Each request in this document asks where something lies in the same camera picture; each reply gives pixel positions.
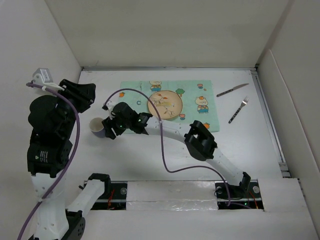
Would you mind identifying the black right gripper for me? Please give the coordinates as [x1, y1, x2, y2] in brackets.
[102, 114, 131, 140]

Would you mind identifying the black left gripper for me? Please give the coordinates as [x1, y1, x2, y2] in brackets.
[52, 78, 96, 135]

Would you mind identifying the purple ceramic mug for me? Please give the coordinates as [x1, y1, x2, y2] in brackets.
[89, 117, 105, 138]

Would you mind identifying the bird painted ceramic plate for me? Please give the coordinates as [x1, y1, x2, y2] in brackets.
[149, 90, 183, 120]

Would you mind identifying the green cartoon placemat cloth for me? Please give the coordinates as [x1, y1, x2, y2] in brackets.
[119, 80, 220, 132]

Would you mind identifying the steak knife dark handle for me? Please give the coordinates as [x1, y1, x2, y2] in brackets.
[216, 83, 249, 98]

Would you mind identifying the fork dark handle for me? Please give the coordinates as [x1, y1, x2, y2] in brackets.
[228, 96, 249, 124]

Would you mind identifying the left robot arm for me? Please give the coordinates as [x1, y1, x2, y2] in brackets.
[27, 79, 112, 240]

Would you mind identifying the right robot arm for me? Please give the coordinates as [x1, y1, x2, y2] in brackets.
[102, 102, 251, 197]

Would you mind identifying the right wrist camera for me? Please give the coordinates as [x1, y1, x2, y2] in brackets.
[102, 100, 117, 111]

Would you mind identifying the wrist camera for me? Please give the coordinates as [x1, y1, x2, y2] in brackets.
[31, 68, 54, 86]
[102, 100, 117, 111]

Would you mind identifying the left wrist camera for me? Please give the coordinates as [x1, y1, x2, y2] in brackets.
[31, 68, 54, 86]

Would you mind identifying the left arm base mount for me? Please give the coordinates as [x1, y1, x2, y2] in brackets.
[92, 181, 128, 211]

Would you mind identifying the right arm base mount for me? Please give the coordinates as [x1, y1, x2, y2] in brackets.
[213, 180, 264, 210]

